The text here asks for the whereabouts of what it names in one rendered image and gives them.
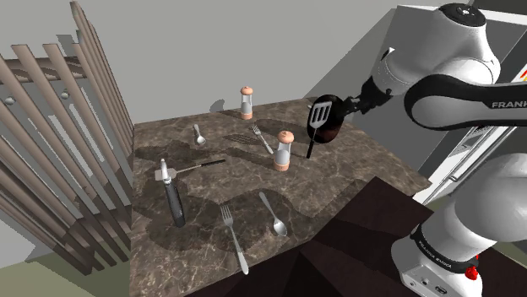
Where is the dark brown round bowl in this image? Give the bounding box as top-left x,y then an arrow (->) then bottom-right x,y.
306,94 -> 348,144

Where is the wooden top grinder shaker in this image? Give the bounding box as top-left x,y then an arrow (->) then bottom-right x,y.
273,130 -> 296,173
240,86 -> 254,122

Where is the silver fork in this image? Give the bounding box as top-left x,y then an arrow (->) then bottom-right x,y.
220,203 -> 250,276
251,124 -> 274,155

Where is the dark robot stand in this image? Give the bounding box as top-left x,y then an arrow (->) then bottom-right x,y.
196,175 -> 527,297

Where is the silver spoon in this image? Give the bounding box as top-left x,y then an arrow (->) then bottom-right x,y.
258,191 -> 289,238
192,123 -> 207,146

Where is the wooden slatted chair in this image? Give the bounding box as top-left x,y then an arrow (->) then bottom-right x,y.
0,0 -> 135,277

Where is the silver slotted spatula black handle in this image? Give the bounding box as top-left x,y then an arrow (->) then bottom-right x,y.
306,100 -> 333,159

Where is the small silver turner black handle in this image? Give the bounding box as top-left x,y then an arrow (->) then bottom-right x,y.
154,158 -> 227,181

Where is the black handled kitchen tool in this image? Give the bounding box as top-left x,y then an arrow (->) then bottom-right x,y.
159,157 -> 187,229

